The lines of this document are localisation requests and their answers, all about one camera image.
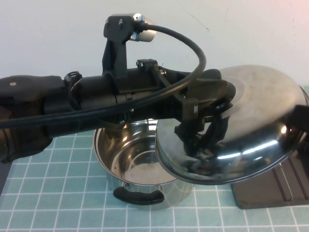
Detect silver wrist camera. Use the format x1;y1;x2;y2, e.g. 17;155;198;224
130;12;158;43

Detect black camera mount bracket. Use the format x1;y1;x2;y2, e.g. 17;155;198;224
102;14;136;82

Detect thick black camera cable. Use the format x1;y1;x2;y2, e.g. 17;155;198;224
0;20;208;129

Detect stainless steel pot lid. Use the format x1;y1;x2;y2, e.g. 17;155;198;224
155;64;309;186

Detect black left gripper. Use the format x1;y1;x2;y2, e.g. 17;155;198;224
115;59;232;146

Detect dark grey wire lid rack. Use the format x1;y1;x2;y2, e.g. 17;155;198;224
230;142;309;210

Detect teal checked tablecloth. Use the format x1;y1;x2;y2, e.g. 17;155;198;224
0;86;309;232

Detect stainless steel pot black handles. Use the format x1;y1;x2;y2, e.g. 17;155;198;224
93;118;194;211

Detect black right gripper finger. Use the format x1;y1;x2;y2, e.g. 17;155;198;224
288;104;309;132

